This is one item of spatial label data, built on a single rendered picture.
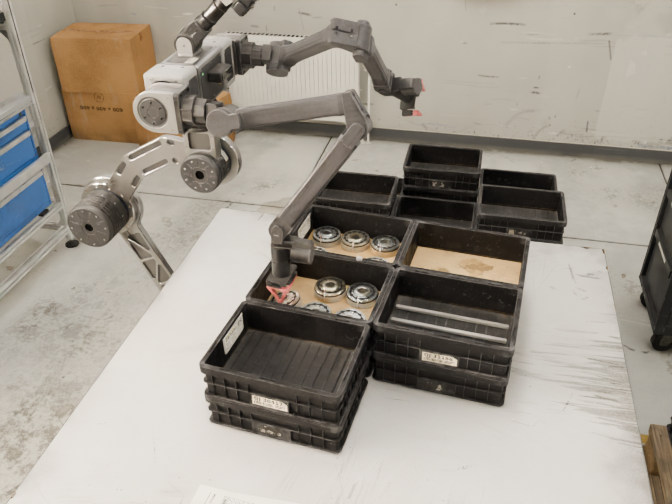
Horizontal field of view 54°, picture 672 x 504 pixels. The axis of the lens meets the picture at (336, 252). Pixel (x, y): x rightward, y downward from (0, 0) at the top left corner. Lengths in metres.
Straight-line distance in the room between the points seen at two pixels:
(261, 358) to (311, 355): 0.15
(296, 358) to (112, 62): 3.63
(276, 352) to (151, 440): 0.42
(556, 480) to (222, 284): 1.31
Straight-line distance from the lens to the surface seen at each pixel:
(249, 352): 1.99
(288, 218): 1.90
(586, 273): 2.65
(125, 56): 5.17
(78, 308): 3.72
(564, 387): 2.15
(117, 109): 5.36
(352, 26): 2.08
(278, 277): 2.01
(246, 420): 1.92
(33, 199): 3.92
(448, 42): 4.90
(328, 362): 1.94
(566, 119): 5.10
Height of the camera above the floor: 2.17
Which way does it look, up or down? 34 degrees down
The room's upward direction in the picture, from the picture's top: 1 degrees counter-clockwise
